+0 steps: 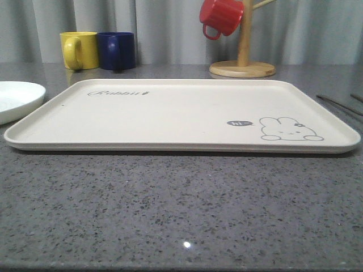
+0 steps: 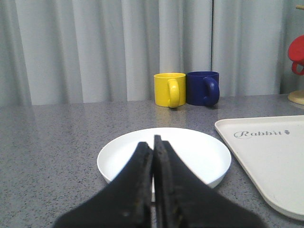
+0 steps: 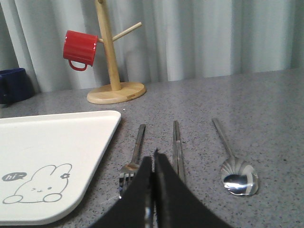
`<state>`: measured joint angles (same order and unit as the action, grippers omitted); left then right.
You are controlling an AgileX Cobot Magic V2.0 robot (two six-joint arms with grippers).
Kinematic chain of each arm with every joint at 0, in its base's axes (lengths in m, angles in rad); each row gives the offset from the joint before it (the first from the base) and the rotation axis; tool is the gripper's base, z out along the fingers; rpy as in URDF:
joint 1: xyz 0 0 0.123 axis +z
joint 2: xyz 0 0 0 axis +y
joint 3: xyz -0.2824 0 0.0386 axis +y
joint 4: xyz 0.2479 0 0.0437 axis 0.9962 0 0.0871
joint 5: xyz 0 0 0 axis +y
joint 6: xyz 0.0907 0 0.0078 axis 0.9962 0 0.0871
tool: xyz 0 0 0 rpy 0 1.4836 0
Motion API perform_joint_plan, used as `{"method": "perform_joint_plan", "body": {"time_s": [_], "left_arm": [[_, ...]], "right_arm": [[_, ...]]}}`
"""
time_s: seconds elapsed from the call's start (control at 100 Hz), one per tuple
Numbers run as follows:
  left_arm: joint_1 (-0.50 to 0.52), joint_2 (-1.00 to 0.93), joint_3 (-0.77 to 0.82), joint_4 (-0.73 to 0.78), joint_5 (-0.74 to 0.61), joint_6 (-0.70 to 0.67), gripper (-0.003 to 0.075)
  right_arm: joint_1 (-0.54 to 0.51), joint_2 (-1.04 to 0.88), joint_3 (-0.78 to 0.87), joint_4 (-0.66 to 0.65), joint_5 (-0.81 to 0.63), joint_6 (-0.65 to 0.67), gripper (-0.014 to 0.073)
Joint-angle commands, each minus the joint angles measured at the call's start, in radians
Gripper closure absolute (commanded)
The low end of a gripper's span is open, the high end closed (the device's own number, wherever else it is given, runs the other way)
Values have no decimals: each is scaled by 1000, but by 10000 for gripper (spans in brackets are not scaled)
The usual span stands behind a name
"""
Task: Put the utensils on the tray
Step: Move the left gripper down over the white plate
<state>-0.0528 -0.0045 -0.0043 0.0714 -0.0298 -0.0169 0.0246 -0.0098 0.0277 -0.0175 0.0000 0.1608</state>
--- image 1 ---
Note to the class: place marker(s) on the white round plate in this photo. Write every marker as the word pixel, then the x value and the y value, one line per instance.
pixel 19 99

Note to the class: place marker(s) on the steel spoon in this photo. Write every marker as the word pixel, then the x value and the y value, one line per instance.
pixel 357 97

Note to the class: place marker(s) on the beige rabbit serving tray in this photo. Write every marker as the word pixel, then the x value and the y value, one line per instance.
pixel 183 115

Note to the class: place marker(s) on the wooden mug tree stand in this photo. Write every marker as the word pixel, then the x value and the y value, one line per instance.
pixel 243 67

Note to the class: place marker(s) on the dark blue mug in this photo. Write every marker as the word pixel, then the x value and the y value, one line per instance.
pixel 116 50

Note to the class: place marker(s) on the red mug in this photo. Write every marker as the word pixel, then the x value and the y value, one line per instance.
pixel 220 17

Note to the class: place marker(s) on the yellow mug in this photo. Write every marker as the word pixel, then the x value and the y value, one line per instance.
pixel 79 50

